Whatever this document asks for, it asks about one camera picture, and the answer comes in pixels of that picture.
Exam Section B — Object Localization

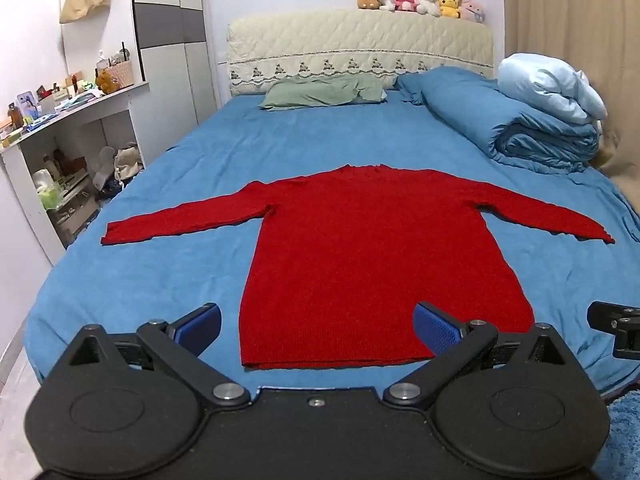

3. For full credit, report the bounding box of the blue fluffy rug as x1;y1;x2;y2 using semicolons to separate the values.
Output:
594;390;640;480

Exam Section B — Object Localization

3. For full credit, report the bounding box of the green pillow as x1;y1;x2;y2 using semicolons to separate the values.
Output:
260;74;387;110

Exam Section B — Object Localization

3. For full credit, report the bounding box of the brown bottle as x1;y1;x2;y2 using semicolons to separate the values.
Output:
8;103;24;129

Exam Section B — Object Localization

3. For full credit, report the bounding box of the small brown teddy bear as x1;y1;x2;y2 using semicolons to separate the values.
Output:
94;70;120;96

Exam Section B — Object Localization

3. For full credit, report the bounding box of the grey white wardrobe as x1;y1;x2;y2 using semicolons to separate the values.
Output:
130;0;217;165

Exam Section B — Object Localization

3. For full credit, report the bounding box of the beige curtain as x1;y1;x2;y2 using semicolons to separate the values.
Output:
504;0;640;207

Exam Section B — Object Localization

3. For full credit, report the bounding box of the cream quilted headboard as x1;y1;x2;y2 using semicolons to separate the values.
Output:
227;10;495;96

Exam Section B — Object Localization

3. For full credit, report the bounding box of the white bear plush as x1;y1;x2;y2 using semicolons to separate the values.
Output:
414;0;440;18

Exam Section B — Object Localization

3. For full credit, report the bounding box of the rolled blue duvet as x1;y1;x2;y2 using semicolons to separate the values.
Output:
395;66;599;174

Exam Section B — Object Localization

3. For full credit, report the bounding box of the pale pink plush toy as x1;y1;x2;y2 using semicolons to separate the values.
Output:
459;0;485;24

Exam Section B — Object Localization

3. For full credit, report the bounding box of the white shelf desk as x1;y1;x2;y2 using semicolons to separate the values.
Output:
1;82;149;266

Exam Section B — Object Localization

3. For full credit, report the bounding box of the light blue folded blanket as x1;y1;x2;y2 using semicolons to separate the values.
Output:
497;53;608;125

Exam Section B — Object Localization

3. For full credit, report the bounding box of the blue photo card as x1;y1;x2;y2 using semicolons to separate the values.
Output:
16;91;40;120

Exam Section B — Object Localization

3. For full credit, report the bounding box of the woven basket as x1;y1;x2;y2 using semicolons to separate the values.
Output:
107;61;136;89

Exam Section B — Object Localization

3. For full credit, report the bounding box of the red knit sweater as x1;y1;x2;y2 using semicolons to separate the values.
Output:
103;166;610;370

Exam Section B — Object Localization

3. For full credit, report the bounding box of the blue bed sheet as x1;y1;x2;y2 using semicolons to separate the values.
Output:
24;91;639;393

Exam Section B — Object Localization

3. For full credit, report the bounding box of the yellow plush toy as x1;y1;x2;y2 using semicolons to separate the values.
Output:
437;0;462;18

